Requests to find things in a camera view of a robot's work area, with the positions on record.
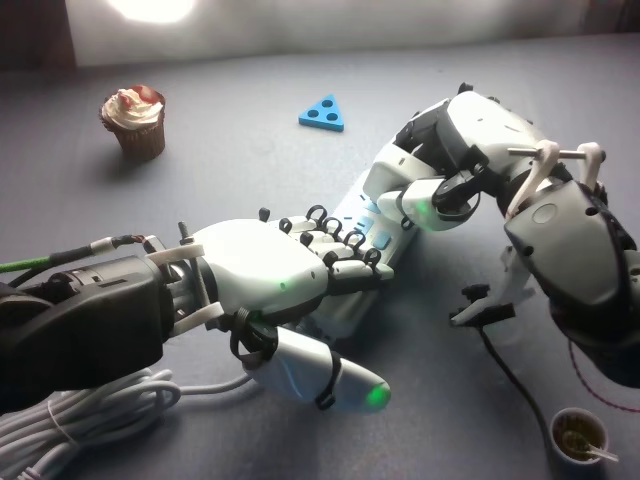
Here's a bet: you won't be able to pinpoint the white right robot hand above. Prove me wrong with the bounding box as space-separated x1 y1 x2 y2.
362 82 550 233

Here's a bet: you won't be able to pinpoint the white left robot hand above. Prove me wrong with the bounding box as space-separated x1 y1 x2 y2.
192 204 396 416

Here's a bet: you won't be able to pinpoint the white power strip blue sockets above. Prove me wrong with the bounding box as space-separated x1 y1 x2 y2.
294 182 429 347

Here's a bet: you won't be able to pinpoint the white cube power adapter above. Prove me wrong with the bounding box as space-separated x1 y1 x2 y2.
362 145 441 212

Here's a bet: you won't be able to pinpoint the grey table cloth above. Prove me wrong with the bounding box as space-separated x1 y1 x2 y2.
0 32 640 480

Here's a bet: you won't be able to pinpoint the blue triangle block three holes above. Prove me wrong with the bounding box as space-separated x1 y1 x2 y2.
298 93 347 135

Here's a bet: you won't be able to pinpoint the toy cupcake white frosting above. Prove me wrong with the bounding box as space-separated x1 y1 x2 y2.
99 84 167 162

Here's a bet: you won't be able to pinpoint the dark brown panel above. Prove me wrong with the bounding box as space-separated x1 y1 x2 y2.
0 0 79 71

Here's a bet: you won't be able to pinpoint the small white paper cup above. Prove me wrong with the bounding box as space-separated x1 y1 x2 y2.
549 407 609 466

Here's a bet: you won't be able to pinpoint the small white plastic spoon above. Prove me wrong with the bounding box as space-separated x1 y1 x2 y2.
563 429 620 464

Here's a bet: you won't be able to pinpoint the white power strip cable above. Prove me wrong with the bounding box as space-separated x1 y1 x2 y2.
0 367 252 480

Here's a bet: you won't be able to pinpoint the black camera cable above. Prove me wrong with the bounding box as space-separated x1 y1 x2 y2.
478 327 559 454

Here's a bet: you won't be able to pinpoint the white cable tie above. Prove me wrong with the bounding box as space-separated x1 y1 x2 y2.
46 398 77 445

